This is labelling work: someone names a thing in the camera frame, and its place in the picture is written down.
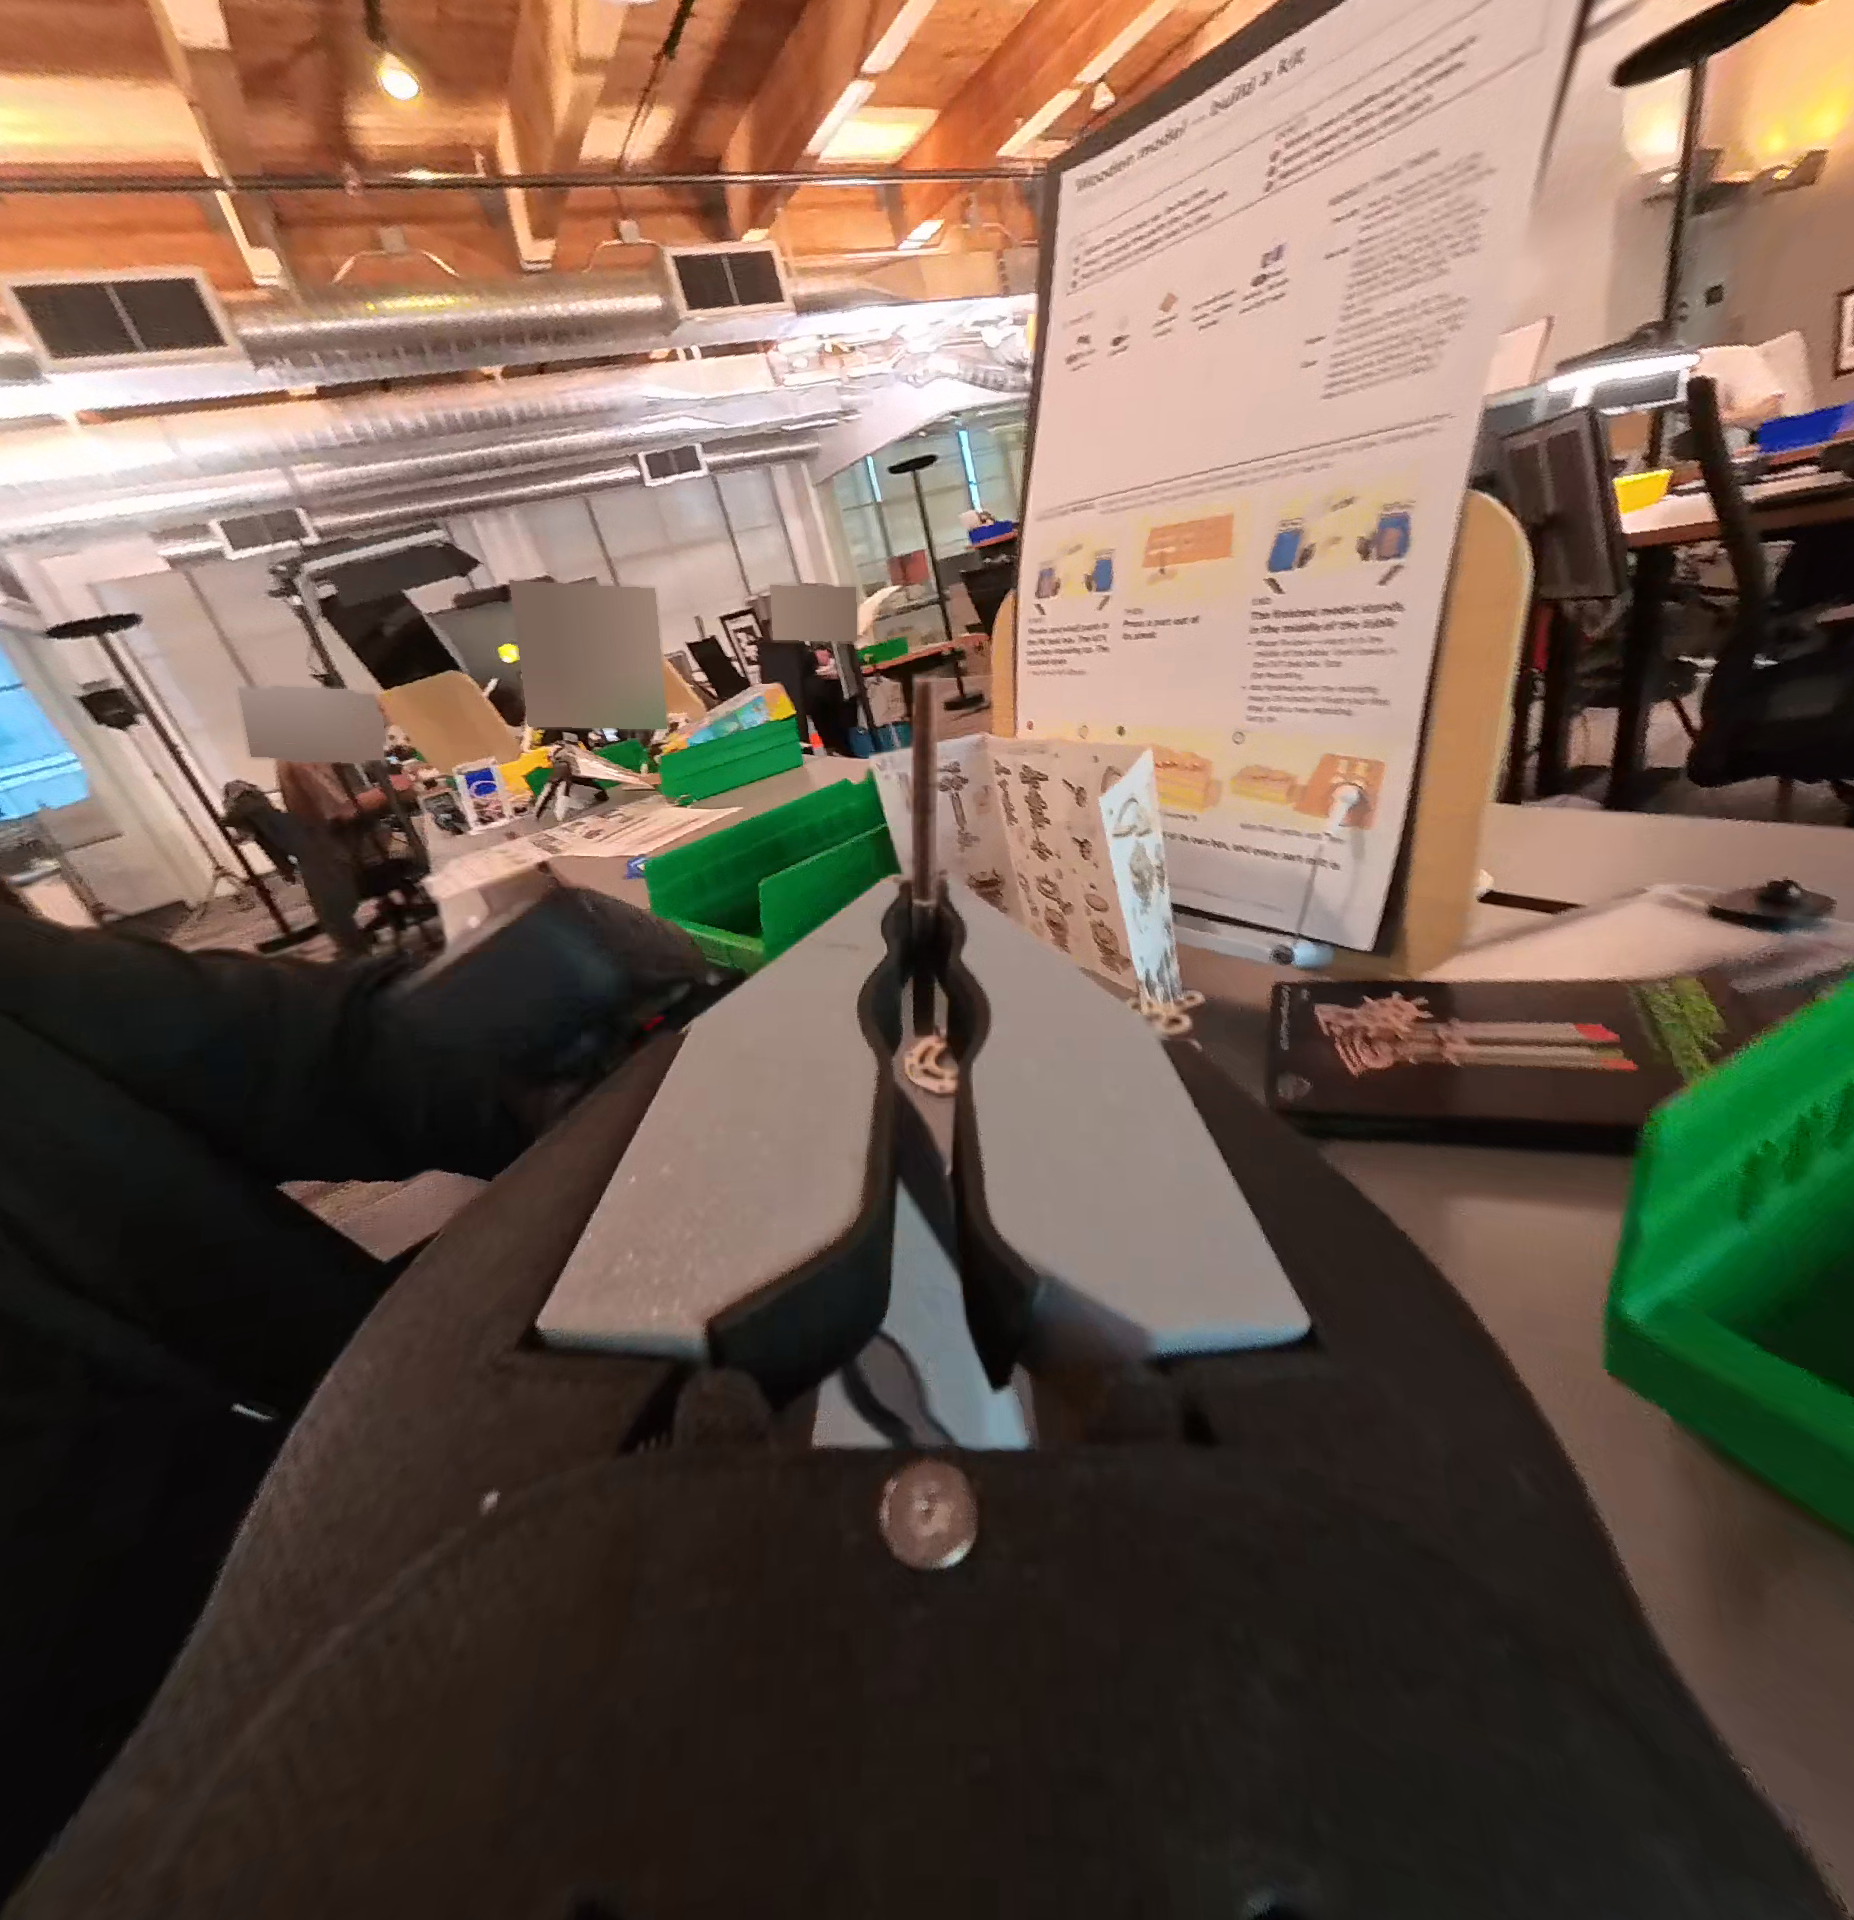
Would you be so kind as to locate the task sign on wooden stand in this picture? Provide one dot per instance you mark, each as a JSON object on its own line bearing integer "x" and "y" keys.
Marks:
{"x": 1243, "y": 452}

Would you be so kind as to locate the dark printed box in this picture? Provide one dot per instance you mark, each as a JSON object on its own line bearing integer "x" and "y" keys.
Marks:
{"x": 1467, "y": 1095}

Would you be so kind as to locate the ceiling air vent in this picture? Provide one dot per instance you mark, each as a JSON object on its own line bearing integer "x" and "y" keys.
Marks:
{"x": 120, "y": 320}
{"x": 731, "y": 276}

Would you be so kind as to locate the black softbox light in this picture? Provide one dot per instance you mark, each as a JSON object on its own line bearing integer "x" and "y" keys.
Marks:
{"x": 403, "y": 601}

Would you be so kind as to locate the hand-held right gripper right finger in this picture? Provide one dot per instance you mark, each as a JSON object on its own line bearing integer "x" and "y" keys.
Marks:
{"x": 1123, "y": 1187}

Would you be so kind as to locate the black office chair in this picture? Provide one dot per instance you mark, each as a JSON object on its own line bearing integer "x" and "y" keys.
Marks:
{"x": 1783, "y": 644}

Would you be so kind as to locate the wooden clover-shaped model assembly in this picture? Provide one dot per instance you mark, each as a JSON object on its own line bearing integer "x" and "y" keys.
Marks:
{"x": 1176, "y": 1015}

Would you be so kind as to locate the colourful printed box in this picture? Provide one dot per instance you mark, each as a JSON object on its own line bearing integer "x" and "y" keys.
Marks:
{"x": 733, "y": 720}

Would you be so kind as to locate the folded paper instruction sheet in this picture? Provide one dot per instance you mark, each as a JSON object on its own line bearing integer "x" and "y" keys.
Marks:
{"x": 1048, "y": 838}

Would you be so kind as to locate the window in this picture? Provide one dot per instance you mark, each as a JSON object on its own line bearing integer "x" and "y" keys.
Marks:
{"x": 22, "y": 735}

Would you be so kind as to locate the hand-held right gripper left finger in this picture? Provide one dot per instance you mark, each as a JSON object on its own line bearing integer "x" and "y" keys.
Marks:
{"x": 720, "y": 1187}

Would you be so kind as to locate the person's dark clothing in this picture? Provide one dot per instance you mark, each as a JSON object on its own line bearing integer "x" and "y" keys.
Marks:
{"x": 120, "y": 1425}

